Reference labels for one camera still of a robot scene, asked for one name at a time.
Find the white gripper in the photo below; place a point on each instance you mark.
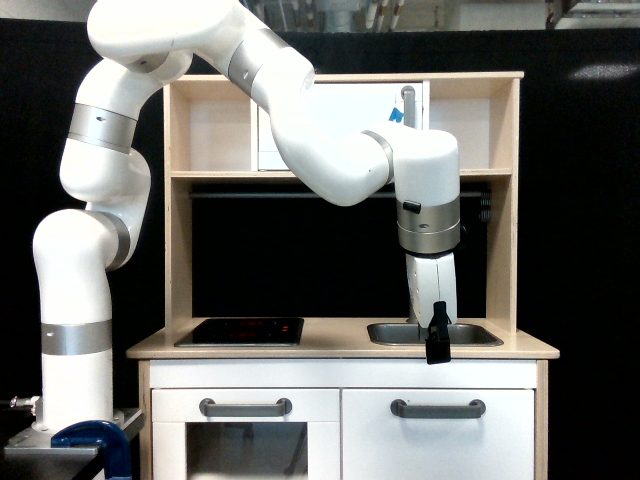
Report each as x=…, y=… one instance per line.
x=433, y=301

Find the grey cabinet door handle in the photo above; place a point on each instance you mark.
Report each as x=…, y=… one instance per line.
x=475, y=409

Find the white cabinet door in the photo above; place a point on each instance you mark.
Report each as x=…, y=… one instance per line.
x=379, y=445

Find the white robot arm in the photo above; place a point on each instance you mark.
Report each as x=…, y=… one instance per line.
x=343, y=152

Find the white oven door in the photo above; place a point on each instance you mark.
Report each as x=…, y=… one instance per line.
x=304, y=444

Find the white microwave door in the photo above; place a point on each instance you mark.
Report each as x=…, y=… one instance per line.
x=298, y=122

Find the grey toy sink basin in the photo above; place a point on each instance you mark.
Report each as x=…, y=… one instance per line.
x=464, y=335

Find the blue tape right piece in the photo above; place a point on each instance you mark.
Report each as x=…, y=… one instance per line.
x=396, y=115

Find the black toy stovetop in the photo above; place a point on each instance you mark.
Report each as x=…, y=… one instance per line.
x=245, y=331

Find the blue C-clamp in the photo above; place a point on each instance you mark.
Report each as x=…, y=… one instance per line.
x=105, y=435

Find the wooden toy kitchen frame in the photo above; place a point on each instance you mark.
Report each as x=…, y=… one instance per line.
x=336, y=353

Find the grey rail hooks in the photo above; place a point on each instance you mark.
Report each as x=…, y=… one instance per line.
x=485, y=204

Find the grey oven door handle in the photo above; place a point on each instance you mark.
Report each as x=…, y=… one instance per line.
x=209, y=408

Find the grey microwave door handle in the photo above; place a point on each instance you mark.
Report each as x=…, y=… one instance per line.
x=409, y=96

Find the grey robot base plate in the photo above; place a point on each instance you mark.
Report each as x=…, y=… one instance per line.
x=36, y=439

